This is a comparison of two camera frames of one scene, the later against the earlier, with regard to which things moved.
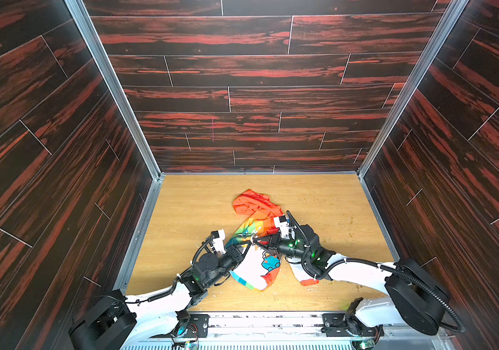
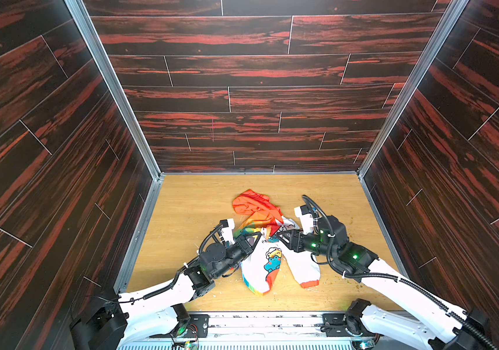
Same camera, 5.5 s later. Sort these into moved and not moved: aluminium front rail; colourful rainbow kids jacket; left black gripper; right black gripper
Moved: right black gripper
Not moved: aluminium front rail; colourful rainbow kids jacket; left black gripper
